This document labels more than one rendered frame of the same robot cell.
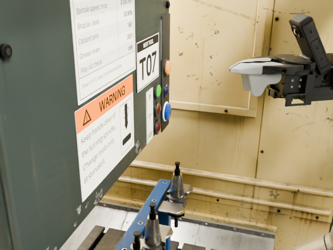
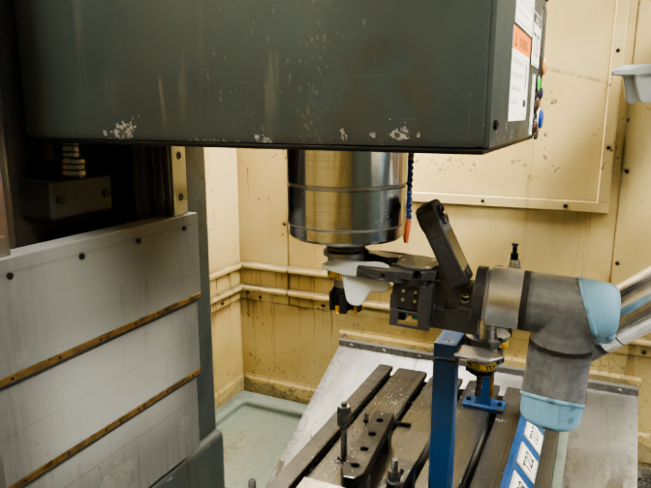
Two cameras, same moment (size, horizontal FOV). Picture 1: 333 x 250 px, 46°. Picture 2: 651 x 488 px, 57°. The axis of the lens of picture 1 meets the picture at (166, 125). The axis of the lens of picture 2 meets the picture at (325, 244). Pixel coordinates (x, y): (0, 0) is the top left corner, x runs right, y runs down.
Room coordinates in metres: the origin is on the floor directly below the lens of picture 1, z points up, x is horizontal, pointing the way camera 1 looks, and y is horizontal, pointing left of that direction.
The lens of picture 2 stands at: (-0.37, 0.20, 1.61)
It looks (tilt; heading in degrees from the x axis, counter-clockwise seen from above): 12 degrees down; 8
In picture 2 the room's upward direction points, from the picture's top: straight up
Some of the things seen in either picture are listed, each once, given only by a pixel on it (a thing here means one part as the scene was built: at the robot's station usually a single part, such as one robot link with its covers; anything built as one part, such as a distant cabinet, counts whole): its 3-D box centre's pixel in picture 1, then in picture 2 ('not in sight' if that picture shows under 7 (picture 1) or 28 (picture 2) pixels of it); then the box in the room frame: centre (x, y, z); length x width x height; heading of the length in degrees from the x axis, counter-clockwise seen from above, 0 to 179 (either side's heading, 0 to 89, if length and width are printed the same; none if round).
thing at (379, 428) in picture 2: not in sight; (368, 455); (0.74, 0.27, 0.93); 0.26 x 0.05 x 0.06; 168
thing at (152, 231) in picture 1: (152, 228); not in sight; (0.78, 0.03, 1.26); 0.04 x 0.04 x 0.07
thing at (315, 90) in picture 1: (304, 77); not in sight; (0.72, -0.26, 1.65); 0.12 x 0.08 x 0.09; 103
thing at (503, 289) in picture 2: not in sight; (501, 295); (0.40, 0.08, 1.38); 0.08 x 0.05 x 0.08; 168
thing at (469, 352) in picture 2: not in sight; (479, 353); (0.62, 0.08, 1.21); 0.07 x 0.05 x 0.01; 73
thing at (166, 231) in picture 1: (159, 231); not in sight; (0.83, 0.01, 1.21); 0.07 x 0.05 x 0.01; 73
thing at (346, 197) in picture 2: not in sight; (346, 190); (0.44, 0.28, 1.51); 0.16 x 0.16 x 0.12
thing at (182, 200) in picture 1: (176, 197); not in sight; (0.99, -0.03, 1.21); 0.06 x 0.06 x 0.03
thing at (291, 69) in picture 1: (283, 68); not in sight; (0.68, -0.21, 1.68); 0.09 x 0.05 x 0.02; 103
